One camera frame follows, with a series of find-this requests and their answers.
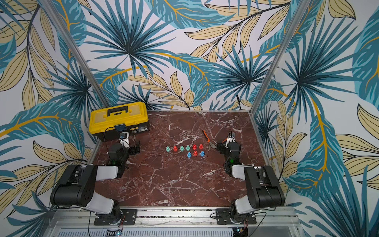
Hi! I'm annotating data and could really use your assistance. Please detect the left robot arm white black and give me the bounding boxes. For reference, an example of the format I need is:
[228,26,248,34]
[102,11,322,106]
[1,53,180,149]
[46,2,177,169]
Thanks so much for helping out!
[50,142,141,228]

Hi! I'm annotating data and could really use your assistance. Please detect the yellow black toolbox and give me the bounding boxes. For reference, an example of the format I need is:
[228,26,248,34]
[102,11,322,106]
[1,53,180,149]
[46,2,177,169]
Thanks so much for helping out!
[89,102,150,142]

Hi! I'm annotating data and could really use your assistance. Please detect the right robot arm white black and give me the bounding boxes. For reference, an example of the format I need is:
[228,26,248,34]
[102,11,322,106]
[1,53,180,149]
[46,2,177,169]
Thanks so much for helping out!
[216,141,285,224]

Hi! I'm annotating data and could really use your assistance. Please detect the orange handled pliers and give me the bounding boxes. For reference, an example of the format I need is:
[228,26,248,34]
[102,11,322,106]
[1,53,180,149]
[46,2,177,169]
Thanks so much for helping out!
[202,130,217,149]

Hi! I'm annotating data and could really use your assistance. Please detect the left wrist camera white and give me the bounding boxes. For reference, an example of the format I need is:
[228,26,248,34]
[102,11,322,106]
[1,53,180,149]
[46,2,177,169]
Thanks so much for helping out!
[119,132,130,148]

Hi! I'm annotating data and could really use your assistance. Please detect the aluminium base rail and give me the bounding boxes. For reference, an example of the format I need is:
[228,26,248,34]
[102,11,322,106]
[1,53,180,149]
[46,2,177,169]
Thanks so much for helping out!
[44,206,306,237]

